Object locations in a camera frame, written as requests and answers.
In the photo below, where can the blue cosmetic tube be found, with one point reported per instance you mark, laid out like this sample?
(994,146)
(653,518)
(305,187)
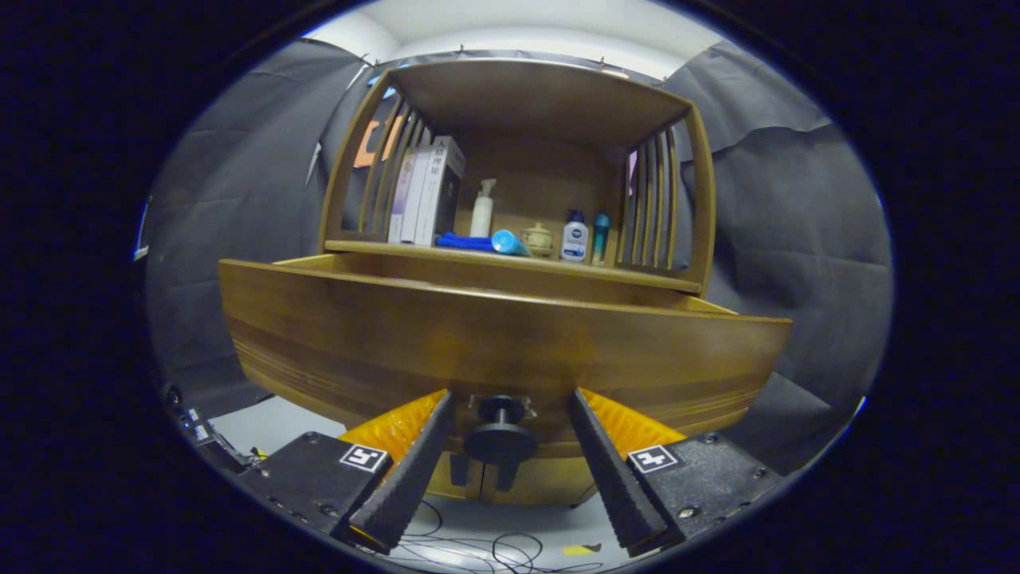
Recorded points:
(506,241)

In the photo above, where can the beige lidded teacup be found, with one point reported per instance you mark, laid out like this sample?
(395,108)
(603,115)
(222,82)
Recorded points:
(538,239)

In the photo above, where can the wooden drawer with black knob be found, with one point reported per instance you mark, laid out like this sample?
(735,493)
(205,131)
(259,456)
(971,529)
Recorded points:
(478,343)

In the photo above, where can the white pump bottle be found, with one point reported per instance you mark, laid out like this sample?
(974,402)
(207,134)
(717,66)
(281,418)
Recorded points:
(480,217)

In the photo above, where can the wooden cabinet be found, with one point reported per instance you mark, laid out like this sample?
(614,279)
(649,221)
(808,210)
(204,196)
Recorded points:
(542,96)

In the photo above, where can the teal slim bottle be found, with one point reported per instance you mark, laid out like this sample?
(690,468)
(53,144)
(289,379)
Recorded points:
(600,237)

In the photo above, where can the white lotion bottle blue cap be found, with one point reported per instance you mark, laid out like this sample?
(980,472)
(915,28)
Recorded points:
(574,239)

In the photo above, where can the blue folded cloth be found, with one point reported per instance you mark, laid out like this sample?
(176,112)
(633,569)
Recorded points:
(462,242)

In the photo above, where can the lilac book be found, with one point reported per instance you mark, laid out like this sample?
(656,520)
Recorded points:
(398,203)

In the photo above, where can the grey book with portrait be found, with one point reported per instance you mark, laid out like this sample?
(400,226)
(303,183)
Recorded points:
(445,191)

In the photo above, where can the black electronic box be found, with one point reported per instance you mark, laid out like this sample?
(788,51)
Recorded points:
(203,434)

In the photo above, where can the yellow tape piece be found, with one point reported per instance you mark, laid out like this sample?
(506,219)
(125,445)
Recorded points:
(580,550)

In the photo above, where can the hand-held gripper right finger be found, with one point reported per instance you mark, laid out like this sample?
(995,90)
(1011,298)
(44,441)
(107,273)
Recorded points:
(610,478)

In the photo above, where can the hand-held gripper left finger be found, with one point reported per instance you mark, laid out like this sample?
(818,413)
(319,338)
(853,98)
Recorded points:
(410,478)

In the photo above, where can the wooden countertop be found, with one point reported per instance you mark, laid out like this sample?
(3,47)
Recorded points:
(606,274)

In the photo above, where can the white book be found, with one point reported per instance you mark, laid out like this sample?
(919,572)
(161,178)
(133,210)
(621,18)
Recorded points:
(416,199)

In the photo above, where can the wooden cabinet door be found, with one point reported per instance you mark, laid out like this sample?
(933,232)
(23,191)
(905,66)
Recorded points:
(550,482)
(441,488)

